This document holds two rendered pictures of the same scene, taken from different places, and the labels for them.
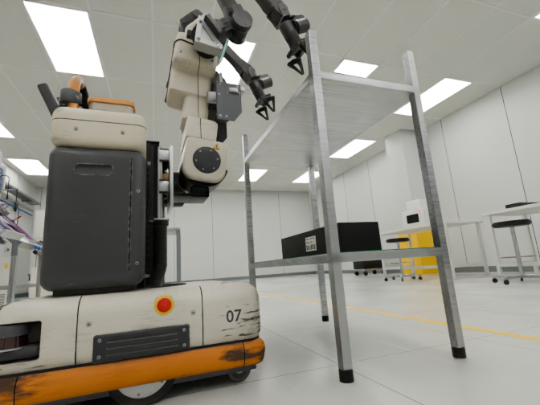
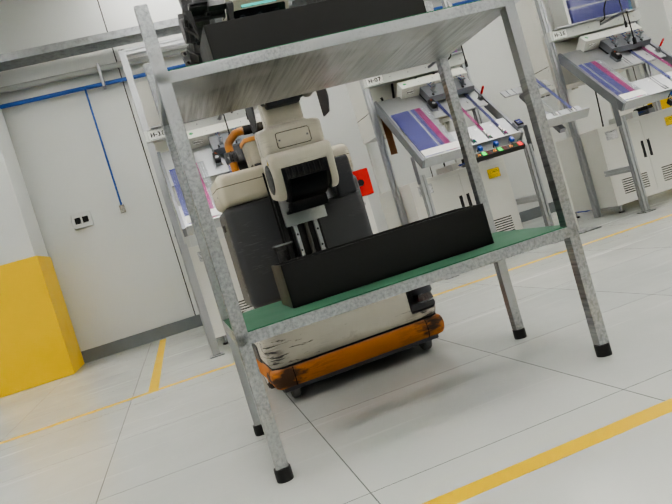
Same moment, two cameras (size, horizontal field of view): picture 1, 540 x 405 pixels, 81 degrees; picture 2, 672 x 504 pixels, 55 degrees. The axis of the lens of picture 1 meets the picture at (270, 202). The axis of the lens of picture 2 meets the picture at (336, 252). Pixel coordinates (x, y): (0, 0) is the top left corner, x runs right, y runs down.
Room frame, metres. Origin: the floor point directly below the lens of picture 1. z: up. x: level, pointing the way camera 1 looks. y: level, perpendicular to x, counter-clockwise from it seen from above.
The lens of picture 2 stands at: (1.53, -1.98, 0.53)
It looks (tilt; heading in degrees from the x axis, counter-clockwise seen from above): 3 degrees down; 97
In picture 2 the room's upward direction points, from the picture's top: 17 degrees counter-clockwise
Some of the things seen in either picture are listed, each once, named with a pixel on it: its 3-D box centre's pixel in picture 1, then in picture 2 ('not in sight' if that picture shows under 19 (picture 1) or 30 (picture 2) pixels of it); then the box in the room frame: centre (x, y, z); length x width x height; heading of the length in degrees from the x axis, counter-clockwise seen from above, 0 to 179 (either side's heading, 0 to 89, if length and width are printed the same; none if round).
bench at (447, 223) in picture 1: (427, 251); not in sight; (5.26, -2.49, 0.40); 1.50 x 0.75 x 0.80; 20
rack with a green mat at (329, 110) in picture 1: (320, 212); (366, 203); (1.44, -0.22, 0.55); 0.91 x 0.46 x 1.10; 20
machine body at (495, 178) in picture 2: not in sight; (449, 218); (1.83, 2.66, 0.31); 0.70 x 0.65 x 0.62; 20
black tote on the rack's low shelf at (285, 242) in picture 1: (322, 243); (381, 254); (1.44, -0.22, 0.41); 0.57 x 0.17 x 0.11; 20
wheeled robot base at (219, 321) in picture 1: (144, 323); (331, 322); (1.15, 0.46, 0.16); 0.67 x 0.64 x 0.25; 112
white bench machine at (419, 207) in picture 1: (419, 214); not in sight; (5.31, -2.49, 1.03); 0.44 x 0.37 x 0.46; 26
